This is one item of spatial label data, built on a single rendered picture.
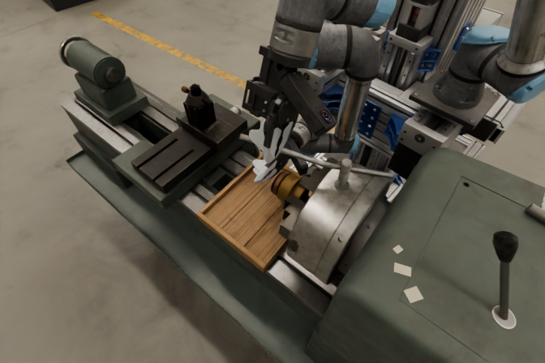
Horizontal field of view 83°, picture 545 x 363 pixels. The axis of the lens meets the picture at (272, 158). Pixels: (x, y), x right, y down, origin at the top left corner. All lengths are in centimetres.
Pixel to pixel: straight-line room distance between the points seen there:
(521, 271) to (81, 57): 154
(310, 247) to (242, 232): 36
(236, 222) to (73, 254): 144
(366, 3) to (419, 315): 51
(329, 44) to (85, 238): 195
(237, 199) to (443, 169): 66
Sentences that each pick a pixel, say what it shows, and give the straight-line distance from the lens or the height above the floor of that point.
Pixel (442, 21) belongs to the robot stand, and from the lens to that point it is 133.
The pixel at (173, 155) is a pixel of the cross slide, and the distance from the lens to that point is 119.
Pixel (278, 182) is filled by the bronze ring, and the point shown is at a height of 111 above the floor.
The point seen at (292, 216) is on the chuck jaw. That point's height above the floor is 112.
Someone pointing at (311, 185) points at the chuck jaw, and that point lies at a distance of 86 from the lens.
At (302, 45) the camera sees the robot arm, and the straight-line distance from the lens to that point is 50.
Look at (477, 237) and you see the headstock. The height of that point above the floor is 126.
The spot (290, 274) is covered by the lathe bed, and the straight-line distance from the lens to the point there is 102.
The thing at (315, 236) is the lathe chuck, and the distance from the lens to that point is 73.
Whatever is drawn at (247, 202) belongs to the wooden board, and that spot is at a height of 88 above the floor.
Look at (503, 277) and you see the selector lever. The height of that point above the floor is 133.
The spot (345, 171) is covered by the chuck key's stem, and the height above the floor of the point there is 130.
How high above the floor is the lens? 182
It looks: 49 degrees down
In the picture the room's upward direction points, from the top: straight up
